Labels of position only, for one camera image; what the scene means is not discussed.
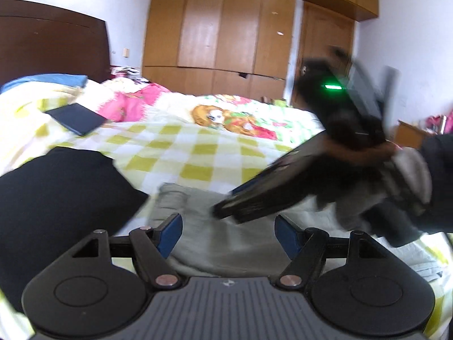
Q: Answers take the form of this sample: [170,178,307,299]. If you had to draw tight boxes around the light grey pants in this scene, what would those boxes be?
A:
[147,183,446,282]

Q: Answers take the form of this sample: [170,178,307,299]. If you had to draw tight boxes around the grey gloved right hand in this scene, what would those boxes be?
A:
[318,137,435,231]

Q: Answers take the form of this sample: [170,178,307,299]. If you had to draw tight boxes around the wooden side desk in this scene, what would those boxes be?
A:
[394,120,432,148]

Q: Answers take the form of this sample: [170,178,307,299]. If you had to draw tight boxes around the wooden door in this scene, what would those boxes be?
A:
[292,1,356,109]

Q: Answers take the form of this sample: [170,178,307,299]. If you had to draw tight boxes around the black folded garment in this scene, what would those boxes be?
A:
[1,146,148,312]

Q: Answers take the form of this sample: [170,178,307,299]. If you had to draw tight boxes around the cartoon print pink quilt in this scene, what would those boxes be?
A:
[95,78,323,146]

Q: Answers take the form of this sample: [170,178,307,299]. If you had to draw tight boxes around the dark navy folded cloth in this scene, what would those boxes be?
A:
[45,104,108,136]

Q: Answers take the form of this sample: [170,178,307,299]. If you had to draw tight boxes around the wooden wardrobe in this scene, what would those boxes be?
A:
[142,0,379,99]

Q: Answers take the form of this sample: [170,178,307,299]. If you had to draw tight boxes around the yellow checkered bed sheet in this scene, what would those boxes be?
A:
[1,80,452,339]

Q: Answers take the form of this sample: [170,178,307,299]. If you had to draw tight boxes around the blue pillow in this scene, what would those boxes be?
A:
[1,73,88,94]

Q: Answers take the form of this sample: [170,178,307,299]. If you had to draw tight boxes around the dark wooden headboard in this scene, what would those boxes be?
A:
[0,0,111,84]

